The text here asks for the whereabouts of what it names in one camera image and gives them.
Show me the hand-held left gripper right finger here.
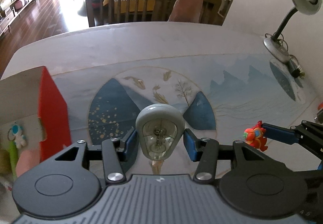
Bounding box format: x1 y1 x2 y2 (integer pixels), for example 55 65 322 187
184 128 269 185

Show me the black power adapter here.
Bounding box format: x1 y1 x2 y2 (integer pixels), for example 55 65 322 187
290 56 305 78

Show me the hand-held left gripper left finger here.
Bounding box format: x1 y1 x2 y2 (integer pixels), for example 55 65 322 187
54 128 139 184

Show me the red toy figure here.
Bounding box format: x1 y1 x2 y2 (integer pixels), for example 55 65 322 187
243 120 268 152

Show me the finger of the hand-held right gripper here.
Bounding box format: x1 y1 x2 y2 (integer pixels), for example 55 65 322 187
261 120 323 158

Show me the black lamp cable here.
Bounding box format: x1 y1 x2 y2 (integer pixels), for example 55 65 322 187
265 33 301 63

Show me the astronaut keychain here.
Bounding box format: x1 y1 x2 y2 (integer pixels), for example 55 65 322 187
7 125 28 149

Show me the white green glue pen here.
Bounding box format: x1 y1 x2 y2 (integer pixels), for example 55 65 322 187
8 140 19 180

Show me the yellow cloth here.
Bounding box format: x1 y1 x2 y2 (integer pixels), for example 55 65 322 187
110 0 154 12

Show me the red cardboard box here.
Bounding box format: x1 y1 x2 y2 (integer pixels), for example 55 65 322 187
0 66 72 189

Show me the wooden tv cabinet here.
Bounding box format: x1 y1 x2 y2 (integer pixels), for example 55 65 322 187
0 0 40 38

